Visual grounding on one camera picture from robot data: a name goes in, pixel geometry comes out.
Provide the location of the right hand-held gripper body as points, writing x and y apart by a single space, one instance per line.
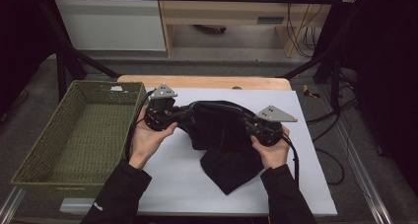
267 130

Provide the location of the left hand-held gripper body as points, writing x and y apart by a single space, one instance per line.
161 113

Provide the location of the black knit vest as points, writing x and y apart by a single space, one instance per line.
220 141

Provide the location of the green woven basket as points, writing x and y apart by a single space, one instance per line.
85 141

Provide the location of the person's right hand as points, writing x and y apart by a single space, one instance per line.
274 156

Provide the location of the person's left hand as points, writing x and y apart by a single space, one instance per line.
146 145

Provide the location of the white basket tag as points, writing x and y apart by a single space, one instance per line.
116 88

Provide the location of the yellow and black object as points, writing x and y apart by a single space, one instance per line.
309 91

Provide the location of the grey desk label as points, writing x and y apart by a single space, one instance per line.
270 20

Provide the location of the white cabinet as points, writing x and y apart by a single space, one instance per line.
111 26

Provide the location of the light wooden desk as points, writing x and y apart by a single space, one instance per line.
223 12

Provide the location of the black curtain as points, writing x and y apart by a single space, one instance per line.
391 69
19 36

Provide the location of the aluminium rail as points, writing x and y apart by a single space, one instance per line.
368 197
10 207

